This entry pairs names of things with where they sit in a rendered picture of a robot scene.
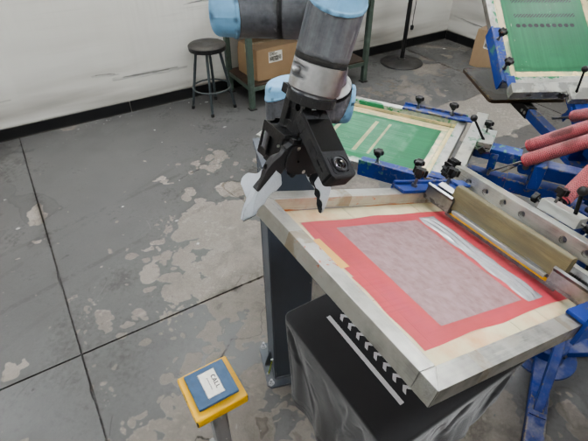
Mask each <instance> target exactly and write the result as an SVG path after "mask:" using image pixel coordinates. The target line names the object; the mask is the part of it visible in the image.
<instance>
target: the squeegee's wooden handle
mask: <svg viewBox="0 0 588 441"><path fill-rule="evenodd" d="M452 197H453V198H454V203H453V205H452V207H451V210H450V211H452V210H456V211H457V212H459V213H460V214H462V215H463V216H465V217H466V218H467V219H468V220H470V221H472V222H473V223H474V224H476V225H477V226H479V227H480V228H482V229H484V230H485V231H487V232H488V233H489V234H490V235H492V236H493V237H495V238H496V239H498V240H499V241H500V242H502V243H504V244H505V245H507V246H508V247H510V248H511V249H512V250H513V251H515V252H516V253H518V254H519V255H521V256H523V257H524V258H525V259H527V260H528V261H530V262H531V263H533V264H534V265H535V266H537V267H538V268H539V269H541V270H543V271H544V272H546V273H547V275H546V276H545V277H547V278H548V277H549V275H550V273H551V272H552V270H553V268H554V267H555V266H557V267H558V268H559V269H561V270H563V271H564V272H566V273H567V274H568V273H569V272H570V271H571V269H572V267H573V266H574V265H575V263H576V262H577V260H578V258H577V257H575V256H574V255H572V254H571V253H569V252H567V251H566V250H564V249H563V248H561V247H559V246H557V245H556V244H555V243H554V242H552V241H550V240H548V239H547V238H545V237H544V236H542V235H540V234H538V233H537V232H536V231H535V230H533V229H531V228H530V227H528V226H526V225H524V224H523V223H521V222H520V221H518V220H517V219H515V218H514V217H512V216H511V215H509V214H508V213H505V212H504V211H502V210H501V209H499V208H498V207H497V206H495V205H493V204H492V203H490V202H488V201H487V200H485V199H483V198H481V197H480V196H479V195H478V194H476V193H475V192H472V191H471V190H469V189H468V188H466V187H464V186H463V185H458V186H457V187H456V189H455V191H454V193H453V195H452Z"/></svg>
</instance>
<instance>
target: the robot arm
mask: <svg viewBox="0 0 588 441"><path fill-rule="evenodd" d="M367 9H368V0H208V11H209V19H210V24H211V27H212V29H213V32H214V33H215V34H216V35H217V36H219V37H227V38H234V39H238V38H242V39H297V46H296V51H295V55H294V59H293V62H292V66H291V70H290V74H286V75H281V76H277V77H276V78H274V79H272V80H270V81H269V82H268V83H267V84H266V87H265V96H264V100H265V109H266V119H264V122H263V126H262V133H261V137H260V141H259V145H258V149H257V151H258V152H259V153H260V154H262V155H263V158H264V159H265V160H266V162H265V164H264V166H263V168H262V169H261V171H260V172H258V173H246V174H245V175H244V176H243V177H242V179H241V186H242V189H243V191H244V193H245V195H246V201H245V203H244V205H243V208H242V211H241V219H242V220H243V221H246V220H248V219H249V218H252V217H254V216H256V213H257V211H258V209H259V208H260V207H261V206H262V205H263V204H264V203H265V202H266V200H267V198H268V197H269V196H270V195H271V194H272V193H273V192H275V191H276V190H277V189H278V188H279V187H280V186H281V185H282V177H281V173H282V172H283V171H284V169H285V170H286V171H287V174H288V175H289V176H290V177H291V178H294V176H295V175H298V174H305V175H306V177H307V178H308V180H309V182H310V183H311V185H312V186H313V187H314V189H315V192H314V195H315V196H316V197H317V208H318V212H319V213H321V214H322V213H323V212H324V209H325V207H326V202H327V201H328V198H329V195H330V191H331V186H341V185H345V184H346V183H347V182H348V181H349V180H350V179H351V178H353V177H354V175H355V173H356V172H355V170H354V168H353V166H352V164H351V162H350V160H349V158H348V156H347V153H346V151H345V149H344V147H343V145H342V143H341V141H340V139H339V137H338V135H337V133H336V131H335V129H334V127H333V123H334V124H338V123H348V122H349V121H350V120H351V117H352V115H353V112H354V104H355V97H356V86H355V85H354V84H352V82H351V80H350V78H349V77H348V76H347V71H348V65H349V62H350V59H351V57H352V54H353V50H354V46H355V43H356V39H357V37H358V34H359V31H360V28H361V23H362V20H363V17H364V14H365V13H366V12H367ZM264 131H265V133H264Z"/></svg>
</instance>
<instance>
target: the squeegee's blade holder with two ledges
mask: <svg viewBox="0 0 588 441"><path fill-rule="evenodd" d="M451 214H453V215H454V216H456V217H457V218H459V219H460V220H461V221H463V222H464V223H465V224H467V225H468V226H469V227H471V228H473V229H474V230H476V231H477V232H478V233H480V234H481V235H483V236H485V237H486V238H487V239H488V240H489V241H491V242H492V243H494V244H495V245H497V246H498V247H500V248H501V249H503V250H504V251H506V252H507V253H509V254H510V255H511V256H512V257H514V258H515V259H517V260H518V261H519V262H521V263H523V264H524V265H526V266H527V267H528V268H530V269H531V270H533V271H534V272H535V273H536V274H538V275H539V276H541V277H545V276H546V275H547V273H546V272H544V271H543V270H541V269H539V268H538V267H537V266H535V265H534V264H533V263H532V262H530V261H528V260H527V259H525V258H524V257H523V256H521V255H519V254H518V253H516V252H515V251H513V250H512V249H511V248H510V247H508V246H507V245H505V244H504V243H502V242H501V241H499V240H498V239H496V238H495V237H493V236H492V235H490V234H489V233H488V232H487V231H485V230H484V229H482V228H481V227H479V226H477V225H476V224H474V223H473V222H472V221H470V220H468V219H467V218H466V217H465V216H463V215H462V214H461V213H459V212H457V211H456V210H452V211H451Z"/></svg>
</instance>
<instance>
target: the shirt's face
mask: <svg viewBox="0 0 588 441"><path fill-rule="evenodd" d="M338 311H340V308H339V307H338V306H337V305H336V304H335V303H334V302H333V301H332V299H331V298H330V297H329V296H328V295H327V294H326V295H324V296H323V297H320V298H318V299H316V300H314V301H311V302H310V303H308V304H305V305H303V306H301V307H299V308H297V309H296V310H294V311H291V312H289V314H288V317H289V319H290V320H291V322H292V323H293V324H294V326H295V327H296V328H297V329H298V330H299V332H300V333H301V334H302V336H303V337H304V338H305V340H306V341H307V342H308V344H309V345H310V346H311V348H312V349H313V351H314V352H315V353H316V355H317V356H318V357H319V358H320V359H321V361H322V362H323V363H324V365H325V366H326V367H327V369H328V370H329V371H330V373H331V374H332V376H333V377H334V378H335V380H336V381H337V382H338V384H339V385H340V386H341V387H342V388H343V390H344V391H345V392H346V394H347V395H348V396H349V398H350V399H351V400H352V402H353V403H354V405H355V406H356V407H357V409H358V410H359V411H360V413H361V414H362V415H363V416H364V417H365V419H366V420H367V422H368V423H369V424H370V425H371V427H372V428H373V429H374V431H375V432H376V434H377V435H378V436H379V438H380V439H381V441H406V440H408V439H409V438H411V437H412V436H414V435H415V434H416V433H418V432H419V431H420V430H422V429H423V428H424V427H426V426H427V425H429V424H430V423H432V422H433V421H435V420H436V419H438V418H439V417H441V416H442V415H443V414H444V413H445V412H447V411H448V410H450V409H452V408H453V407H454V406H456V405H457V404H459V403H460V402H462V401H463V400H465V399H466V398H467V397H468V396H470V395H471V394H473V393H474V392H475V391H477V390H478V389H480V388H481V387H483V386H484V385H486V384H487V383H489V382H490V381H491V380H492V379H494V378H495V377H496V376H498V375H500V374H501V373H503V372H504V371H503V372H501V373H499V374H496V375H494V376H492V377H490V378H488V379H486V380H484V381H482V382H480V383H478V384H476V385H474V386H472V387H470V388H468V389H466V390H464V391H462V392H460V393H457V394H456V395H453V396H451V397H449V398H447V399H445V400H443V401H442V402H439V403H437V404H435V405H433V406H431V407H429V408H427V407H426V405H425V404H424V403H423V402H422V401H421V400H420V399H419V397H418V396H417V395H414V396H413V397H411V398H410V399H409V400H408V401H406V402H404V403H403V404H401V405H400V406H398V405H397V403H396V402H395V401H394V400H393V398H392V397H391V396H390V395H389V393H388V392H387V391H386V390H385V389H384V387H383V386H382V385H381V384H380V383H379V382H378V381H377V380H376V379H375V377H374V376H373V375H372V374H371V372H370V371H369V370H368V369H367V367H366V366H365V365H364V364H363V363H362V361H361V360H360V359H359V358H358V356H357V355H356V354H355V353H354V352H353V350H352V349H351V348H350V347H349V346H348V344H347V343H346V342H345V341H344V340H343V339H342V338H341V337H340V335H339V334H338V333H337V332H336V331H335V329H334V328H333V327H332V326H331V324H330V323H329V322H328V321H327V320H326V317H328V316H330V315H332V314H334V313H335V312H338Z"/></svg>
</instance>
